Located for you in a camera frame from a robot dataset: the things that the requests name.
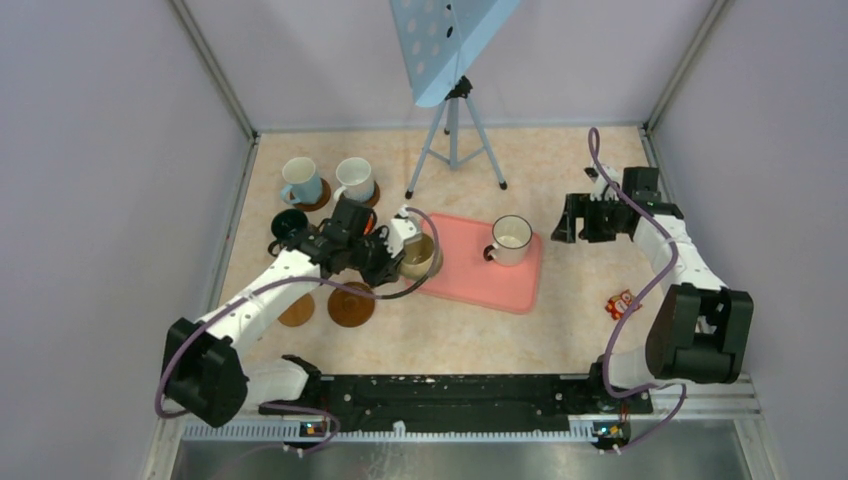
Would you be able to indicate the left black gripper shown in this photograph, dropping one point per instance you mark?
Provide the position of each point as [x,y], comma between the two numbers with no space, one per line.
[387,271]

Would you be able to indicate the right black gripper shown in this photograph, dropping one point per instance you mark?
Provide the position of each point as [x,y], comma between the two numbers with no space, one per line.
[579,205]

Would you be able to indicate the orange mug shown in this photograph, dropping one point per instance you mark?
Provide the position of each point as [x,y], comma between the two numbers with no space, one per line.
[368,226]

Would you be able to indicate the beige mug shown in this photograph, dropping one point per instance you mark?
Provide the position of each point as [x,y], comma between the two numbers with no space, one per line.
[421,259]

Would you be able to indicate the brown wooden coaster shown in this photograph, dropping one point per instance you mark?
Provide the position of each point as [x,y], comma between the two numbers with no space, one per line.
[353,306]
[374,199]
[299,313]
[320,203]

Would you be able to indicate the white ribbed dark-rimmed mug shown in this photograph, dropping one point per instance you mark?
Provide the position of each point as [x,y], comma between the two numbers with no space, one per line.
[511,237]

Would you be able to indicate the dark green mug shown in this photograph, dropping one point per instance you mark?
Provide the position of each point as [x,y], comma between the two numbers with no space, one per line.
[288,229]

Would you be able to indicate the pink plastic tray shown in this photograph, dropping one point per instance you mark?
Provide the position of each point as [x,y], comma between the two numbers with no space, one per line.
[465,275]

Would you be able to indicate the light blue mug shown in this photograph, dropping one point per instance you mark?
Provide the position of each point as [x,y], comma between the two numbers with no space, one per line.
[303,184]

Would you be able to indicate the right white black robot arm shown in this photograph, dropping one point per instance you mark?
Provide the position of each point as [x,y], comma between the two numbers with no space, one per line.
[700,332]

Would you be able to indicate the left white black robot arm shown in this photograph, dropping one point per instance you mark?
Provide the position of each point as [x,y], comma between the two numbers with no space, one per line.
[202,372]

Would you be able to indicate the red owl toy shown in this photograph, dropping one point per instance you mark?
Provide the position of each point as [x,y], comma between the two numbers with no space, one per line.
[617,305]

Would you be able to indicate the blue music stand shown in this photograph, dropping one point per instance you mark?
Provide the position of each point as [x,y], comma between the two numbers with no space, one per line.
[439,41]

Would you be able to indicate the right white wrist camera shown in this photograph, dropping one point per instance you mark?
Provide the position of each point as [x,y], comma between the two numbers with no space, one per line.
[602,189]

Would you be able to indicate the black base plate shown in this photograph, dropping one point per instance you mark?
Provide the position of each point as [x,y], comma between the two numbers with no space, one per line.
[499,403]

